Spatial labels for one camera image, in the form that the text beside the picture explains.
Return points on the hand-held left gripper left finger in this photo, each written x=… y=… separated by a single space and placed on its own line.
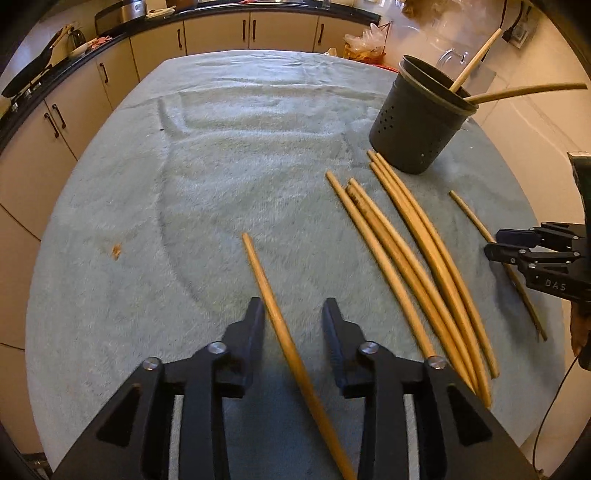
x=254 y=323

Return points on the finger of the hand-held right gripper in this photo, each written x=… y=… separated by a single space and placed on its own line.
x=517 y=237
x=501 y=254

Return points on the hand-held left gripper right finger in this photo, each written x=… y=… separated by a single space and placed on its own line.
x=332 y=327

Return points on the thin wooden chopstick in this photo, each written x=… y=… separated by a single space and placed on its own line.
x=471 y=218

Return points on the dark grey perforated utensil holder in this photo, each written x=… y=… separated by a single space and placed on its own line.
x=415 y=129

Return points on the person's right hand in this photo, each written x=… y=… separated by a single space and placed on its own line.
x=581 y=327

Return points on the light blue towel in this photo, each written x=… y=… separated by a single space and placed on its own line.
x=184 y=207

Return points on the clear glass pitcher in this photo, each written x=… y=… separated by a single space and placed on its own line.
x=450 y=57

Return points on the clear plastic bag with food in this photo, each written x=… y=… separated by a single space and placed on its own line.
x=367 y=44

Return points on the large plastic bag of food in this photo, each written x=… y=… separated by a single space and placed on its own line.
x=429 y=8

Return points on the cream kitchen cabinets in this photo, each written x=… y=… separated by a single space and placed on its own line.
x=27 y=166

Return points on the black kitchen countertop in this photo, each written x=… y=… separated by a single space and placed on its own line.
x=115 y=39

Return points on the small white bowl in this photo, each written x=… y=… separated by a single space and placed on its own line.
x=81 y=49

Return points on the steel rice cooker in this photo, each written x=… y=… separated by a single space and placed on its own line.
x=131 y=10

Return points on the black frying pan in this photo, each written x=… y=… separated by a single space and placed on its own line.
x=27 y=74

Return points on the wall power outlet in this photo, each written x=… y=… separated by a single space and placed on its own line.
x=519 y=32

